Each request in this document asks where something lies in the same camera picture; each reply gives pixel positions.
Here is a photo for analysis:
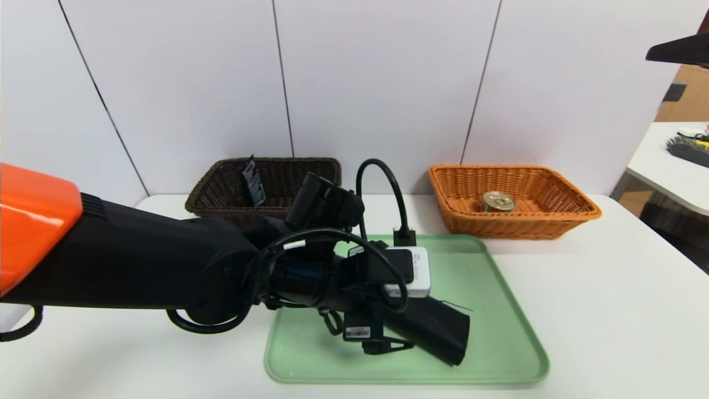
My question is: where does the black rectangular soft case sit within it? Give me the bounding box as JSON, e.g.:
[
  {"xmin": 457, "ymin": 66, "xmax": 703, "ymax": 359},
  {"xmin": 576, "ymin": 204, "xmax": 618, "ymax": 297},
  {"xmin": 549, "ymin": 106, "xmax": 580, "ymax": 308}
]
[{"xmin": 385, "ymin": 296, "xmax": 471, "ymax": 366}]

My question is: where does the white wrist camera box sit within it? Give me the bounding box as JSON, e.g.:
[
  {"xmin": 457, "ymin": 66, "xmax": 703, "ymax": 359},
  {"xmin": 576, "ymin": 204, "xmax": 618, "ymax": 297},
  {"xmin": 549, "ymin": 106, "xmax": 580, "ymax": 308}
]
[{"xmin": 348, "ymin": 245, "xmax": 431, "ymax": 299}]

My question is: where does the dark cone-shaped squeeze tube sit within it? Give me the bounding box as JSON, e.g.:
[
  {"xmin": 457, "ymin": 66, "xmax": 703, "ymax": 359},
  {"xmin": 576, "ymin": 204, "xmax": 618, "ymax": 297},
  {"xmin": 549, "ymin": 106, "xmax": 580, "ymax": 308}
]
[{"xmin": 242, "ymin": 155, "xmax": 267, "ymax": 207}]

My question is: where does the black bristle brush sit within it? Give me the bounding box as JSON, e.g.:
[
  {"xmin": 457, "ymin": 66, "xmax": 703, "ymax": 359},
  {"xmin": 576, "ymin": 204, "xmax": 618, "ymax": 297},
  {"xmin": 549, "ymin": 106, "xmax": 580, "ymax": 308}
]
[{"xmin": 665, "ymin": 136, "xmax": 709, "ymax": 168}]

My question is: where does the small tin can with pull-tab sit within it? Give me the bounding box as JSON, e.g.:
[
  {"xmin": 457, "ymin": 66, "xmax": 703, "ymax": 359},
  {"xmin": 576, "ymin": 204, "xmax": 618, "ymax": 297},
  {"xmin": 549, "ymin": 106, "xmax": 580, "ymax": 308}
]
[{"xmin": 482, "ymin": 191, "xmax": 517, "ymax": 213}]

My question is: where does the black smooth camera cable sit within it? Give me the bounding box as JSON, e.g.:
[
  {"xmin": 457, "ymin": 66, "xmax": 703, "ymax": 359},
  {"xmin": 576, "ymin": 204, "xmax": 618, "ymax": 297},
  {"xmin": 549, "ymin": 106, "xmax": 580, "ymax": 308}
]
[{"xmin": 166, "ymin": 158, "xmax": 417, "ymax": 336}]

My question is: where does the dark woven bin under table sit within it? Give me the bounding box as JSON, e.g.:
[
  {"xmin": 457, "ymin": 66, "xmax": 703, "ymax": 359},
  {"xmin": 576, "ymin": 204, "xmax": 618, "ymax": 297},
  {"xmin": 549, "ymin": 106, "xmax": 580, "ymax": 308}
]
[{"xmin": 640, "ymin": 193, "xmax": 709, "ymax": 275}]

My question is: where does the orange wicker basket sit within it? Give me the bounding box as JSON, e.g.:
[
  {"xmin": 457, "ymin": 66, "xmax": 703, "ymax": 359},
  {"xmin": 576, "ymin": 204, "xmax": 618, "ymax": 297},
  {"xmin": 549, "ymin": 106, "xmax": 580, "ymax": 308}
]
[{"xmin": 427, "ymin": 165, "xmax": 602, "ymax": 241}]

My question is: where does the dark brown wicker basket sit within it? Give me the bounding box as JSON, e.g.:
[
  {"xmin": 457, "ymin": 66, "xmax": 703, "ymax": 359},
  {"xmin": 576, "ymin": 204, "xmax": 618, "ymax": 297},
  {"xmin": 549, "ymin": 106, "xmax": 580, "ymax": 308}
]
[{"xmin": 186, "ymin": 157, "xmax": 342, "ymax": 228}]

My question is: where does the light wooden shelf unit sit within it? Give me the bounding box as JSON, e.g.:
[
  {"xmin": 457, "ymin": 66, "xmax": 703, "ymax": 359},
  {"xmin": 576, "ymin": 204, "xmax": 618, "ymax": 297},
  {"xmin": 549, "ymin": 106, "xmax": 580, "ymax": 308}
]
[{"xmin": 653, "ymin": 64, "xmax": 709, "ymax": 124}]

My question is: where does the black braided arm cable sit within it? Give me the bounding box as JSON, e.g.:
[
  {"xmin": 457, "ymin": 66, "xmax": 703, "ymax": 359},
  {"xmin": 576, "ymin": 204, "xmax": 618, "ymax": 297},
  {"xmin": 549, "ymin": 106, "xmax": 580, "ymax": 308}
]
[{"xmin": 0, "ymin": 304, "xmax": 44, "ymax": 343}]

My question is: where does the light green plastic tray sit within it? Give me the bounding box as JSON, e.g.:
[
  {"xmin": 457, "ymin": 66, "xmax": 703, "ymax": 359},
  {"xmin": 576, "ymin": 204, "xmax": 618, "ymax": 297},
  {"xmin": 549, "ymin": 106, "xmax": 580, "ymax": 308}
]
[{"xmin": 265, "ymin": 234, "xmax": 550, "ymax": 385}]

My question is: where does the white side table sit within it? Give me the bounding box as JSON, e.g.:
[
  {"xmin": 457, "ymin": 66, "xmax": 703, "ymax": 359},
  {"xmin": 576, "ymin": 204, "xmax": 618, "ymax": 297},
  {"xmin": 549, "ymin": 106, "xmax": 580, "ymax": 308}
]
[{"xmin": 609, "ymin": 122, "xmax": 709, "ymax": 217}]

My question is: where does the small dark grey box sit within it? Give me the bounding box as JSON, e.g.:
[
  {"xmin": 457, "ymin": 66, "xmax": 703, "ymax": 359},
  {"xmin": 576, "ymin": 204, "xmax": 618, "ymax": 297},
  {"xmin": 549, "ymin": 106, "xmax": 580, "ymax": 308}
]
[{"xmin": 660, "ymin": 81, "xmax": 686, "ymax": 103}]

